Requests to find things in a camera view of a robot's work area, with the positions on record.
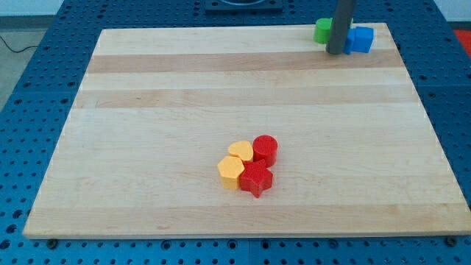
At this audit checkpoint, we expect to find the blue block behind rod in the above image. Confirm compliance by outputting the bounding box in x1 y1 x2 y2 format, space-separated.
343 29 355 55

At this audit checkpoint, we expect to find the yellow heart block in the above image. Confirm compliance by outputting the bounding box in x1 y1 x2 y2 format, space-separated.
228 141 254 163

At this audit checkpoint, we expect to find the grey cylindrical robot arm rod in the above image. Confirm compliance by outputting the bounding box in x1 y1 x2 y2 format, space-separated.
326 0 357 55

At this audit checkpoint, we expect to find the black cable on floor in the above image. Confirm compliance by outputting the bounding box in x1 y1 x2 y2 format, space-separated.
0 35 39 54

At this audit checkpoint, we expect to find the red cylinder block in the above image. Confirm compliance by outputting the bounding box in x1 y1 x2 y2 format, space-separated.
252 135 278 167

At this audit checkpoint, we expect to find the yellow hexagon block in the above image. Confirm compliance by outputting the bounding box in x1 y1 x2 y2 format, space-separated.
217 156 245 190

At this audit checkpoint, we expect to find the red star block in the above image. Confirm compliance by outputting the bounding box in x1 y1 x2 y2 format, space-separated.
239 160 273 198

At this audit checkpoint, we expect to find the blue cube block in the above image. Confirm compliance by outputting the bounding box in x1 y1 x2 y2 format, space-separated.
353 26 375 53

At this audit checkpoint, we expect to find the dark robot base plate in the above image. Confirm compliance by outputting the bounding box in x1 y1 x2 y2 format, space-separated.
202 0 283 13

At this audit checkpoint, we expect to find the green cylinder block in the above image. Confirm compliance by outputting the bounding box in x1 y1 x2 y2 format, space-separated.
313 18 333 44

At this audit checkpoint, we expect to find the light wooden board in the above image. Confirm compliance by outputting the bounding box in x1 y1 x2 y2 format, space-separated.
23 24 470 239

